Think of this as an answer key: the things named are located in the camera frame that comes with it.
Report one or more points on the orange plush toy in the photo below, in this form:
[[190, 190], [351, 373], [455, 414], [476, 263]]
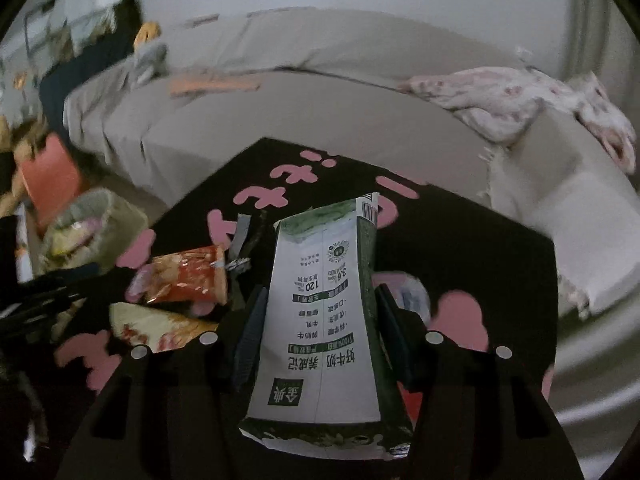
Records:
[[148, 33]]

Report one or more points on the dark cabinet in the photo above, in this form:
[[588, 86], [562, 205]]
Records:
[[95, 75]]

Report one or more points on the pink floral blanket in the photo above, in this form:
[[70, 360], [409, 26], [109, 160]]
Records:
[[500, 97]]

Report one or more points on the green white milk carton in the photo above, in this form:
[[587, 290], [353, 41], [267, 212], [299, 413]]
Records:
[[320, 320]]

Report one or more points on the trash bin with plastic bag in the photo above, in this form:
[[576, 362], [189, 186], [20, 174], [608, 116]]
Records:
[[95, 230]]

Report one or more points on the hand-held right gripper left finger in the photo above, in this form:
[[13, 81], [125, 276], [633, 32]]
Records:
[[250, 340]]

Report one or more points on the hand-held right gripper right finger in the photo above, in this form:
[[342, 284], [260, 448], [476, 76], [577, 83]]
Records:
[[395, 340]]

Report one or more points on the white blue wrapper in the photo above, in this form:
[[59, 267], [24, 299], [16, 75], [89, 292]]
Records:
[[412, 297]]

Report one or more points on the pink flat paddle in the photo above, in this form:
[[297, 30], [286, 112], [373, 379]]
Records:
[[215, 83]]

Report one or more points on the grey curtain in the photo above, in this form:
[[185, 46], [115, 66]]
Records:
[[610, 15]]

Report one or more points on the silver wrapper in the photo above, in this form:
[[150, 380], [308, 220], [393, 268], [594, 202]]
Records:
[[240, 242]]

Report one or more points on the yellow red snack packet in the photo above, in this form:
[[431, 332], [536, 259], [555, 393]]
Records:
[[150, 330]]

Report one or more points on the black pink printed tablecloth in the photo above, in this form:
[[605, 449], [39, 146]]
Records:
[[450, 270]]

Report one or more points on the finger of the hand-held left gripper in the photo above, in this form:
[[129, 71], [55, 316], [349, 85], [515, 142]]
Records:
[[65, 277], [35, 320]]

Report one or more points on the grey plush toy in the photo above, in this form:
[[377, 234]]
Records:
[[150, 60]]

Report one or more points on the grey sofa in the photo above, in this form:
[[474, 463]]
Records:
[[350, 110]]

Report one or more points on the red child chair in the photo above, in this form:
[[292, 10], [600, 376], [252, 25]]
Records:
[[50, 180]]

